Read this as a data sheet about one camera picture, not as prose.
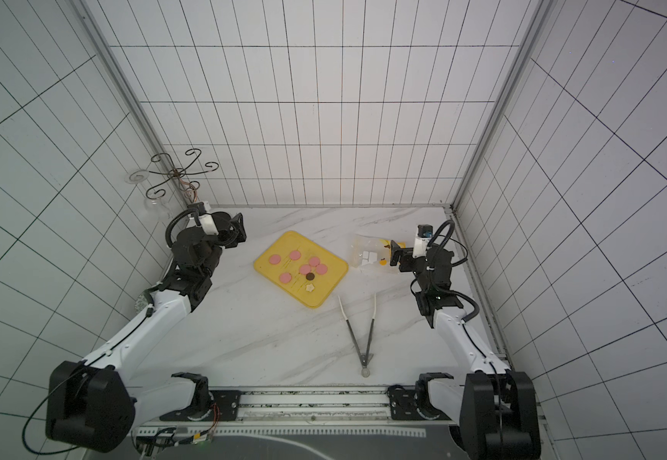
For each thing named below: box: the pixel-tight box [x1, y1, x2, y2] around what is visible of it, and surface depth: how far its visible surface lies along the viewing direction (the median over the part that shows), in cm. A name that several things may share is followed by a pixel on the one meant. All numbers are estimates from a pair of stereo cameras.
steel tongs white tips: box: [337, 293, 378, 379], surface depth 81 cm
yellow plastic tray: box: [253, 230, 349, 309], surface depth 103 cm
